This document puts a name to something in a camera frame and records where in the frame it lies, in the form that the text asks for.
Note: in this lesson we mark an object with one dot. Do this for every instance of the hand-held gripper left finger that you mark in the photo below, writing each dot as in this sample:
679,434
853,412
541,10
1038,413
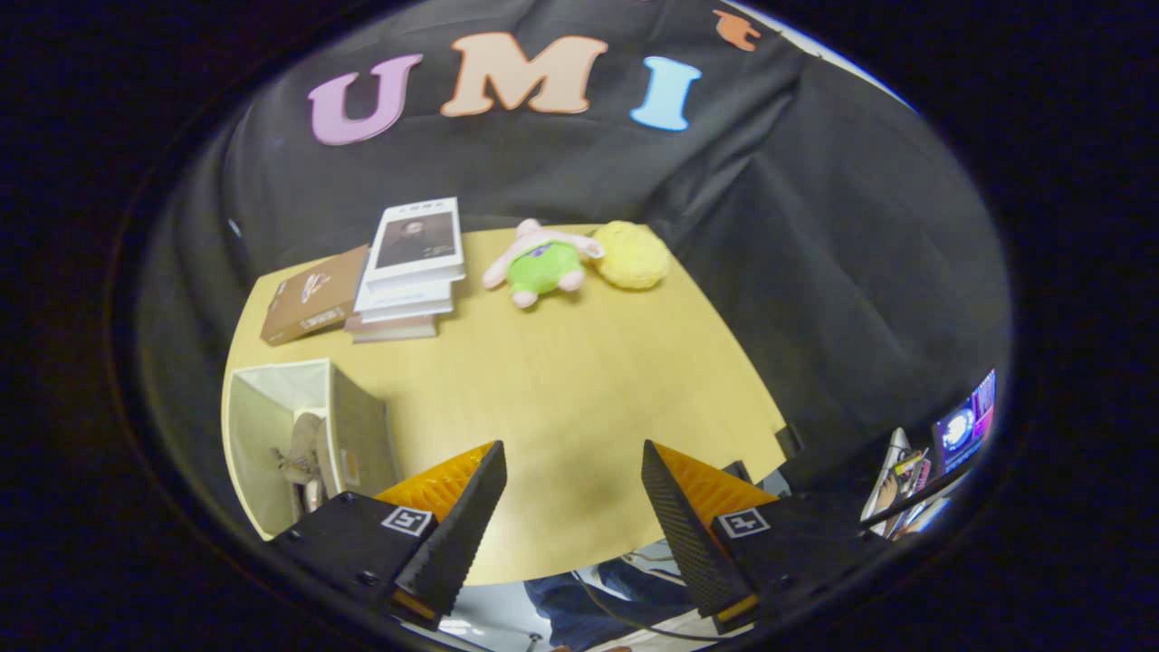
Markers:
453,534

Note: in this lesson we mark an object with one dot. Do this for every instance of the small black table clamp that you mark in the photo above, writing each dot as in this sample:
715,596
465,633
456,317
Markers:
790,441

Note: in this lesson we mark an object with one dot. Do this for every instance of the brown cover book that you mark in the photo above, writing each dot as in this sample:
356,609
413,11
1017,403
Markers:
312,297

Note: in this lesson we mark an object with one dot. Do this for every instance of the grey fabric storage box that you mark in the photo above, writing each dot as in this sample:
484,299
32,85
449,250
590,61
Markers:
362,435

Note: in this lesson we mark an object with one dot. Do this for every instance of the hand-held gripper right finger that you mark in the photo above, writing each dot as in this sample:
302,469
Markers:
688,534

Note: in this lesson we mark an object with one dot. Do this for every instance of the black backdrop cloth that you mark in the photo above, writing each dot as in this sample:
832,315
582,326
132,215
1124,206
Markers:
815,226

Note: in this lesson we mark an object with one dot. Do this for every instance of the person's legs in blue jeans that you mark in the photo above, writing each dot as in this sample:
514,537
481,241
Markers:
570,607

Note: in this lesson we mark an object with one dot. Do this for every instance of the yellow plush toy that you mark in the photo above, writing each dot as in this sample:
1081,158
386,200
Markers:
631,255

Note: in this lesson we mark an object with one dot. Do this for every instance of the pink and green plush toy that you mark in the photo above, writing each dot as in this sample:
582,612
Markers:
541,264

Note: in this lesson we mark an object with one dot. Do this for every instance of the white portrait cover book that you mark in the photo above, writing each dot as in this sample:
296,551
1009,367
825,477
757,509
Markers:
418,237

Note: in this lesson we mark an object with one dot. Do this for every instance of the lit computer monitor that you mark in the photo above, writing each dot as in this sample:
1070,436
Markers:
964,421

